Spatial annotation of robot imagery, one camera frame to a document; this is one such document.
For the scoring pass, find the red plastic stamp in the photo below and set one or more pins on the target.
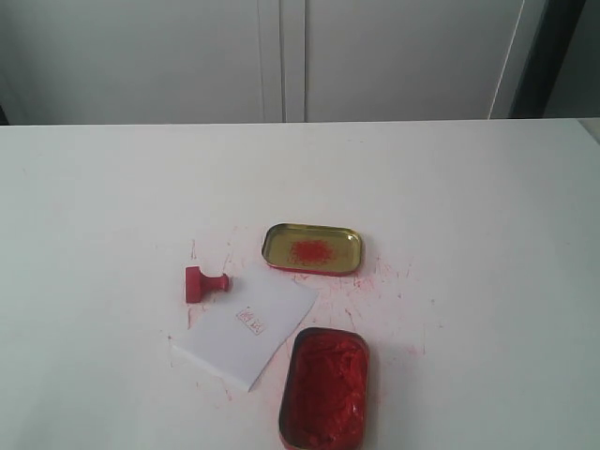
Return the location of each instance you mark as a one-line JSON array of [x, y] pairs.
[[198, 285]]

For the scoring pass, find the red ink tin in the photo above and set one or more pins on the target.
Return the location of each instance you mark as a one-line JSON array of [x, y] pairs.
[[324, 402]]

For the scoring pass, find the gold tin lid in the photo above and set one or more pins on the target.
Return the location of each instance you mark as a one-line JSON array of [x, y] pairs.
[[313, 249]]

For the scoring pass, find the white paper pad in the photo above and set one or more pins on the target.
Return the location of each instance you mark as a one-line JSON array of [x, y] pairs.
[[237, 337]]

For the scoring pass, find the white cabinet doors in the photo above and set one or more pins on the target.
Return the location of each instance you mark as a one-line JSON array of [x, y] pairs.
[[162, 62]]

